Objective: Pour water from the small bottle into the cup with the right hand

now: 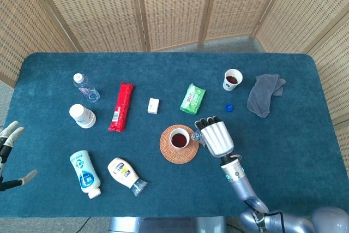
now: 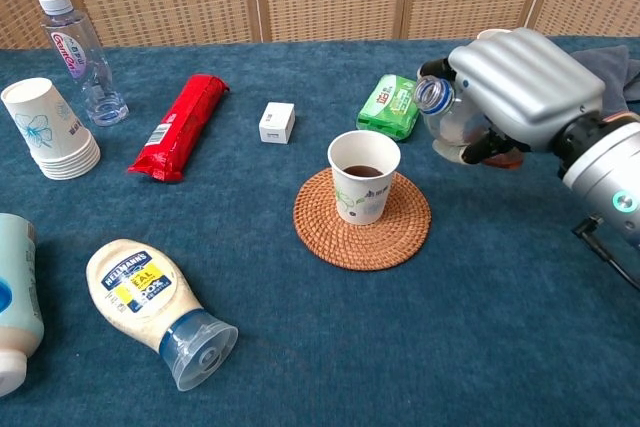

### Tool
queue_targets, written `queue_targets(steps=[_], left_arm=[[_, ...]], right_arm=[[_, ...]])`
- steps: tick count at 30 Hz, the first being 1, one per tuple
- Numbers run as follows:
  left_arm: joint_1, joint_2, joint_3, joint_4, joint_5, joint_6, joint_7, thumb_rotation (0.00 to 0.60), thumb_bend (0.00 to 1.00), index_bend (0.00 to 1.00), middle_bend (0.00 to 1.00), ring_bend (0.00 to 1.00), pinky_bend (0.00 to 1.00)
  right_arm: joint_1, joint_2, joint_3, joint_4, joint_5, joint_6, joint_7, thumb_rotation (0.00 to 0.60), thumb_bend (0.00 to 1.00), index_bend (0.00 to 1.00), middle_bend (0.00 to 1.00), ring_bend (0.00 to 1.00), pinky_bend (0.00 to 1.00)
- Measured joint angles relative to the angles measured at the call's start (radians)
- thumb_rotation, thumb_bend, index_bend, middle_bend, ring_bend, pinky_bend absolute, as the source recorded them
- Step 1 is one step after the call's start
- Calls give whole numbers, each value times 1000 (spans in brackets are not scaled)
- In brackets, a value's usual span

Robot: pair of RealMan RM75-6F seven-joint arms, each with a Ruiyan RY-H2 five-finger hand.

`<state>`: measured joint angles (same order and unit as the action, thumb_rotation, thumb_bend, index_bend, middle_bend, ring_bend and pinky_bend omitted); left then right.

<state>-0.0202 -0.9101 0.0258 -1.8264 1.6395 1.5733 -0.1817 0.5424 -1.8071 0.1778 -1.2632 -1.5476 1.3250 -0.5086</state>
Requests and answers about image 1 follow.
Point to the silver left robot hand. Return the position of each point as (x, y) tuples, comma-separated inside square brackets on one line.
[(11, 134)]

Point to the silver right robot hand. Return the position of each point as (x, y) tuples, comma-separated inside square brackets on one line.
[(218, 140)]

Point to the cola bottle with blue label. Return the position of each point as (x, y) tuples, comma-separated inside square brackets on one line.
[(196, 136)]

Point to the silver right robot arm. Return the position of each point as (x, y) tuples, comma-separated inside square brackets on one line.
[(240, 184)]

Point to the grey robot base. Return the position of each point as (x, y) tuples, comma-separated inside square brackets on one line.
[(166, 225)]

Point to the blue bottle cap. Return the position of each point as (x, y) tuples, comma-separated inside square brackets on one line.
[(229, 107)]

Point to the paper cup with green flower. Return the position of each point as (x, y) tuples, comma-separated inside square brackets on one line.
[(179, 139)]

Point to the paper cup with blue flower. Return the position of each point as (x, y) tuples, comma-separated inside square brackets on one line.
[(231, 80)]

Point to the grey cloth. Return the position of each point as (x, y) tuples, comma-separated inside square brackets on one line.
[(263, 96)]

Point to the light blue white bottle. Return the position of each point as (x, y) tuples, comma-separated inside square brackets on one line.
[(84, 173)]

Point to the clear water bottle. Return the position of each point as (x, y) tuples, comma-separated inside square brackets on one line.
[(85, 88)]

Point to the mayonnaise squeeze bottle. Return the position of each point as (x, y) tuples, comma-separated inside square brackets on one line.
[(122, 171)]

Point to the round woven rattan coaster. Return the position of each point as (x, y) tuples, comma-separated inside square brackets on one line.
[(177, 158)]

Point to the green tissue pack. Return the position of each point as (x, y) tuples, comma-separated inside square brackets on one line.
[(192, 98)]

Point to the blue tablecloth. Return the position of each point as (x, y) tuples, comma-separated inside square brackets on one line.
[(272, 162)]

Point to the small white box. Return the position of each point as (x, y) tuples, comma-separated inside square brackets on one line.
[(153, 106)]

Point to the red snack package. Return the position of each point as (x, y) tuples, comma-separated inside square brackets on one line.
[(121, 107)]

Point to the bamboo folding screen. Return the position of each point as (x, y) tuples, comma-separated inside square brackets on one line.
[(174, 6)]

